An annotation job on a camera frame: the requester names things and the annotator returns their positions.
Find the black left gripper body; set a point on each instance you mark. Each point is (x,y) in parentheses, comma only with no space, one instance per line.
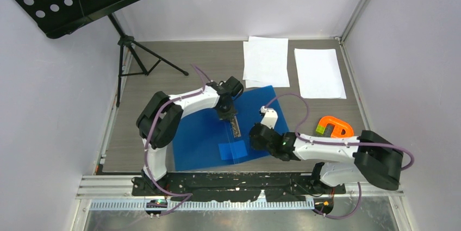
(226,112)

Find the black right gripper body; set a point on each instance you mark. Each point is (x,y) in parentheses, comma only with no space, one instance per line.
(256,146)

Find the blue clip file folder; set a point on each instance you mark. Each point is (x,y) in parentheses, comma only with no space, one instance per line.
(203,141)

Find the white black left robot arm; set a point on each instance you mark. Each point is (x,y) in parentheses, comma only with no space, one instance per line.
(159,121)

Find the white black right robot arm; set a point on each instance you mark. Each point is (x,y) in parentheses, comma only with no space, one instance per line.
(364,158)

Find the left white paper stack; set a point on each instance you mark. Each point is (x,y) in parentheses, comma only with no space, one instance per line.
(266,62)

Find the orange plastic toy piece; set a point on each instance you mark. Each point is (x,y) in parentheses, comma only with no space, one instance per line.
(332,127)

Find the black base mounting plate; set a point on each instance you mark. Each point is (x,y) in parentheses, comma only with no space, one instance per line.
(235,187)

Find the right white paper sheet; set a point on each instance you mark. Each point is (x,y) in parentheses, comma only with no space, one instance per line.
(319,75)

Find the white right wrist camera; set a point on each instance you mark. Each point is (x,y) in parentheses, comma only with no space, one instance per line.
(269,117)

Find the aluminium rail frame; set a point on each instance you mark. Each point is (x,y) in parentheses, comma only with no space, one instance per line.
(117,193)

